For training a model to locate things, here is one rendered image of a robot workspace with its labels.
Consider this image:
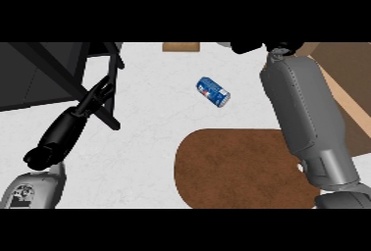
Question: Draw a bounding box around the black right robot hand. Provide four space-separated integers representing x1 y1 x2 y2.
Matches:
231 41 306 55

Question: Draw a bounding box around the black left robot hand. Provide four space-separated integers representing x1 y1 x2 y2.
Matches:
22 42 126 172

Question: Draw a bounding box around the brown oval cutting board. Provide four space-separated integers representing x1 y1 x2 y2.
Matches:
174 127 324 210

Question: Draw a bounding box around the small tan wooden block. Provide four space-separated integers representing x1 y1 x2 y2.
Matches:
161 41 201 53

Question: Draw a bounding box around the blue soda can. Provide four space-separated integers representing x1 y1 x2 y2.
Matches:
194 75 232 109

